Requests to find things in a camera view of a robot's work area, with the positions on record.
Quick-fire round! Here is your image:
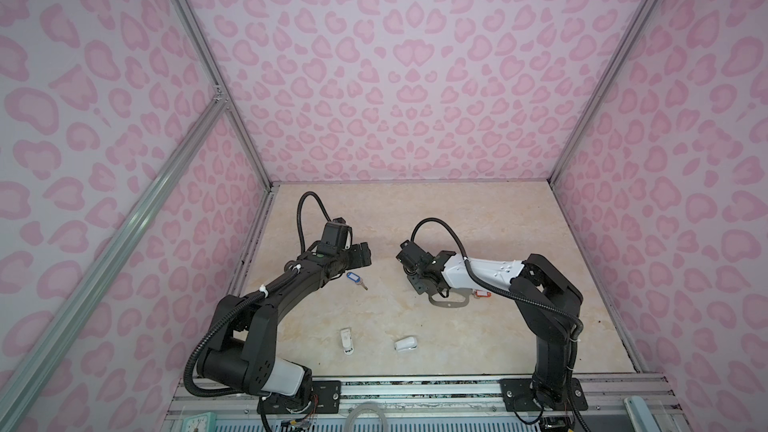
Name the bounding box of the black corrugated cable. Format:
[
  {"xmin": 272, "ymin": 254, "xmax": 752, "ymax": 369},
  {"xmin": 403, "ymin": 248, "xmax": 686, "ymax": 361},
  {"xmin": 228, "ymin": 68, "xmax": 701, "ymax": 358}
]
[
  {"xmin": 410, "ymin": 217, "xmax": 592, "ymax": 432},
  {"xmin": 182, "ymin": 191, "xmax": 332, "ymax": 398}
]

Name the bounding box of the key with blue tag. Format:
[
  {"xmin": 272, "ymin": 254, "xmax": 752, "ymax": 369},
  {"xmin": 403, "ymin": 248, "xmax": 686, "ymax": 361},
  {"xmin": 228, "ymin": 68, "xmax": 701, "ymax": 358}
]
[{"xmin": 346, "ymin": 272, "xmax": 368, "ymax": 290}]

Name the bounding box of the white stapler left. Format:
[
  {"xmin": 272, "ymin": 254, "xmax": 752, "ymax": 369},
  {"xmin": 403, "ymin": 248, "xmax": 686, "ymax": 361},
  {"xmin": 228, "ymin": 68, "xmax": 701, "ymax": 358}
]
[{"xmin": 340, "ymin": 328, "xmax": 354, "ymax": 355}]

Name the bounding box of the black corrugated cable left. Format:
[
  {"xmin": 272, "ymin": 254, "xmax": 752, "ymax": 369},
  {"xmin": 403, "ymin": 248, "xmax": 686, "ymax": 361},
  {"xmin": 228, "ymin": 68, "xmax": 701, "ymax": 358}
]
[{"xmin": 182, "ymin": 191, "xmax": 332, "ymax": 398}]

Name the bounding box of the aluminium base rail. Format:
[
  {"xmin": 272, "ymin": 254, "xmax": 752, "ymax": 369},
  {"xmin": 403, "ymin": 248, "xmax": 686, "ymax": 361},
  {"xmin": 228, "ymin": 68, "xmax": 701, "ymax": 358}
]
[{"xmin": 160, "ymin": 373, "xmax": 691, "ymax": 431}]

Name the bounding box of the white stapler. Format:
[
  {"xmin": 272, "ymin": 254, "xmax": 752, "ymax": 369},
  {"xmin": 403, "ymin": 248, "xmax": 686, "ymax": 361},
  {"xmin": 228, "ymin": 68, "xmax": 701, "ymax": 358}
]
[
  {"xmin": 340, "ymin": 328, "xmax": 354, "ymax": 355},
  {"xmin": 394, "ymin": 336, "xmax": 418, "ymax": 353}
]

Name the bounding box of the white stapler right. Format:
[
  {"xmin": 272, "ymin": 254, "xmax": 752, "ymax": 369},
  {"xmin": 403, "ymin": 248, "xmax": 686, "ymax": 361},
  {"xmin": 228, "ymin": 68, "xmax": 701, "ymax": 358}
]
[{"xmin": 394, "ymin": 336, "xmax": 418, "ymax": 353}]

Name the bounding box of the black corrugated cable right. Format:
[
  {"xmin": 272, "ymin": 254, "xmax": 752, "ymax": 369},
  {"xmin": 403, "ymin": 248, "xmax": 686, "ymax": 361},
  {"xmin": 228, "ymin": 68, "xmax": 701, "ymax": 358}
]
[{"xmin": 410, "ymin": 217, "xmax": 592, "ymax": 432}]

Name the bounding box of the aluminium diagonal frame bar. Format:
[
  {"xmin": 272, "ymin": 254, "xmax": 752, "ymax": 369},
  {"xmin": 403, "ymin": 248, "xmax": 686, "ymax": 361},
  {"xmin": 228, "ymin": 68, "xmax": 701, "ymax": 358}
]
[{"xmin": 1, "ymin": 97, "xmax": 228, "ymax": 431}]

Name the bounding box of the aluminium corner frame post right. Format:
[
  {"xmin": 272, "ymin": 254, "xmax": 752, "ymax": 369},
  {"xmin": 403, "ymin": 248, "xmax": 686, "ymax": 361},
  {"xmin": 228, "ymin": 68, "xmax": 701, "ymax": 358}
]
[{"xmin": 548, "ymin": 0, "xmax": 663, "ymax": 190}]

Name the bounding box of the aluminium frame post left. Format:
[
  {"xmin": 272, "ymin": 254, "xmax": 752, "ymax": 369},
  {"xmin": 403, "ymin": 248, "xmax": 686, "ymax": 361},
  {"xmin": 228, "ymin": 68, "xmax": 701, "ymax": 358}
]
[{"xmin": 169, "ymin": 0, "xmax": 273, "ymax": 191}]

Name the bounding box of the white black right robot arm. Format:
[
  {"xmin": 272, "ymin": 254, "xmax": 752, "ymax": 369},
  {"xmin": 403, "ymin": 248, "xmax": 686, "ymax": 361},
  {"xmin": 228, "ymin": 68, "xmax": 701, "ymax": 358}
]
[{"xmin": 396, "ymin": 240, "xmax": 587, "ymax": 412}]

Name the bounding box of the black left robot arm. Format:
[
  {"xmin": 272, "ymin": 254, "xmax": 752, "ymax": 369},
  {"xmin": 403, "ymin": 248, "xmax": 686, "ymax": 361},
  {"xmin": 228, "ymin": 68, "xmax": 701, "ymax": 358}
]
[{"xmin": 182, "ymin": 221, "xmax": 372, "ymax": 402}]

